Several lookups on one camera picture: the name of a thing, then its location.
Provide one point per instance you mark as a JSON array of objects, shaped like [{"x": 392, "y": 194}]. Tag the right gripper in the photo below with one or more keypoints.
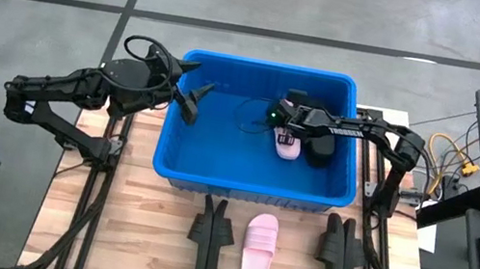
[{"x": 306, "y": 118}]

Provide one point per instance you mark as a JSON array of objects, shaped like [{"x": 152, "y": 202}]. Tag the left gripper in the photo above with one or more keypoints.
[{"x": 159, "y": 77}]

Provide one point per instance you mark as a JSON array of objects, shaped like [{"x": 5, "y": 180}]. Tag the pink slide sandal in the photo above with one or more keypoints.
[
  {"x": 258, "y": 255},
  {"x": 287, "y": 152}
]

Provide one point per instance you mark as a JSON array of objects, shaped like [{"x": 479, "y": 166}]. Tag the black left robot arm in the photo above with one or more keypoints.
[{"x": 57, "y": 89}]

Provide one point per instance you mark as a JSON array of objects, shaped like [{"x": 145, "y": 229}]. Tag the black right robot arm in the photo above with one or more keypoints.
[{"x": 367, "y": 130}]

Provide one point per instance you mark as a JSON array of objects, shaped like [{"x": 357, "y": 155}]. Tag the blue plastic bin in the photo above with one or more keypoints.
[{"x": 216, "y": 160}]

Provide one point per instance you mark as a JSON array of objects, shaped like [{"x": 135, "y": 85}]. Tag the black desk leg bar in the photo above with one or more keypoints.
[{"x": 447, "y": 208}]

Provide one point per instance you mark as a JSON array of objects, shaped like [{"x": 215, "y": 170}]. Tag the white paper sheet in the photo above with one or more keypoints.
[{"x": 429, "y": 234}]

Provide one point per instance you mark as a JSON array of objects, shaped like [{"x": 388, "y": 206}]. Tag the black metal table frame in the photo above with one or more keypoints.
[
  {"x": 373, "y": 259},
  {"x": 104, "y": 180}
]

